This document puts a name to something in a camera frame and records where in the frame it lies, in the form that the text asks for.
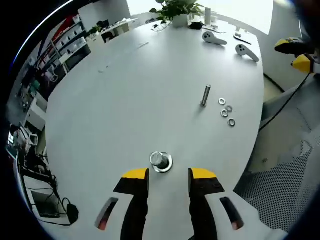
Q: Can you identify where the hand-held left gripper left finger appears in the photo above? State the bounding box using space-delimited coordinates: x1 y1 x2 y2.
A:
82 167 150 240

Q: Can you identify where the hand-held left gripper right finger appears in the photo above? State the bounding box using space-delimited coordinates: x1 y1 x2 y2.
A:
188 167 266 240

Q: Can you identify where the large threaded steel stud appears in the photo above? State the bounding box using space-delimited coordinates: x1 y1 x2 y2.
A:
149 151 174 174

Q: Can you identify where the small threaded steel stud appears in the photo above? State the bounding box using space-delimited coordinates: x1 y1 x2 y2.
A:
199 84 212 109

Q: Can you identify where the white VR controller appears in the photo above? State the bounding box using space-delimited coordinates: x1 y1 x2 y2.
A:
202 31 228 46
235 44 260 63

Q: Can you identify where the black oval object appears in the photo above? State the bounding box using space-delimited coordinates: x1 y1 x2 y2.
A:
66 203 80 225

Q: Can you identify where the grey mesh office chair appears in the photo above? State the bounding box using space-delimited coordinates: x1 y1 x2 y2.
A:
233 72 320 233

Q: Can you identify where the large green potted plant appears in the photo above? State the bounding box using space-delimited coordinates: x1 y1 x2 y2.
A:
159 0 205 29

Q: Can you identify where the small trailing plant in bowl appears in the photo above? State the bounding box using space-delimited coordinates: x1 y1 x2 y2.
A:
149 7 173 32

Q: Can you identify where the white low cabinet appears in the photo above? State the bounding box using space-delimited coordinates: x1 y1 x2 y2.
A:
87 17 140 43

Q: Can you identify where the shelf with white bins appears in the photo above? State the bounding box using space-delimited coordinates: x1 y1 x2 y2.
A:
37 14 88 73

